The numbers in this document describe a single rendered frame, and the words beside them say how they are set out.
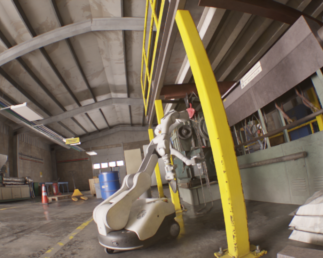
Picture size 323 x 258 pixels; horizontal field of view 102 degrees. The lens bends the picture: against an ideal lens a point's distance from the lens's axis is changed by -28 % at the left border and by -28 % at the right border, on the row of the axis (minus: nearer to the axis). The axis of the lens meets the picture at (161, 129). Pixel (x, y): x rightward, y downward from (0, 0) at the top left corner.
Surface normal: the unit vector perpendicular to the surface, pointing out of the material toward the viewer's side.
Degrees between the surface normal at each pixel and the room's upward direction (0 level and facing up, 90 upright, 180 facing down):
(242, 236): 90
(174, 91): 90
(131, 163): 90
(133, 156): 90
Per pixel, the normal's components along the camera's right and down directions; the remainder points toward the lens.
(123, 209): 0.70, -0.29
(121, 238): -0.25, -0.49
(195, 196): 0.13, -0.26
